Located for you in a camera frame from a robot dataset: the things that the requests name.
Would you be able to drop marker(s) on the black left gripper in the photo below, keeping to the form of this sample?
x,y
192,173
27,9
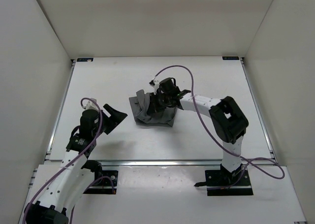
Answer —
x,y
116,117

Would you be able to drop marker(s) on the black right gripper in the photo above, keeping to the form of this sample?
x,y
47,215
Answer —
x,y
153,108

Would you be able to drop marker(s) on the grey pleated skirt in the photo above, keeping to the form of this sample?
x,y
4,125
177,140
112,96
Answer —
x,y
145,115

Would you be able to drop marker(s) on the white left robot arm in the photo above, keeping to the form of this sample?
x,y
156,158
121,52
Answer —
x,y
54,201

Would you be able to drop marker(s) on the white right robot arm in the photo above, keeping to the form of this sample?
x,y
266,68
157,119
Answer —
x,y
228,120

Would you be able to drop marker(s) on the left blue corner label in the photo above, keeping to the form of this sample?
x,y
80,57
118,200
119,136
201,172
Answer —
x,y
84,59

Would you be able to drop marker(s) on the blue corner label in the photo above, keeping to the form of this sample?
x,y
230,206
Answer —
x,y
84,59
230,58

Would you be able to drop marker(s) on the right blue corner label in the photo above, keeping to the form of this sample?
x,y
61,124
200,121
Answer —
x,y
230,58

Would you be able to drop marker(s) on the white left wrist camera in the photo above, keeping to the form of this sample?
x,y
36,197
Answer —
x,y
90,104

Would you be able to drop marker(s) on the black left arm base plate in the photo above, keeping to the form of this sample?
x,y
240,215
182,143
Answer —
x,y
106,181

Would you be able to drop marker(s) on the aluminium front table rail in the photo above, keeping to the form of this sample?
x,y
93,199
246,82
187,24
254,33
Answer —
x,y
160,162

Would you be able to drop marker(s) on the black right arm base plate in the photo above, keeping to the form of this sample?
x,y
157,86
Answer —
x,y
218,185

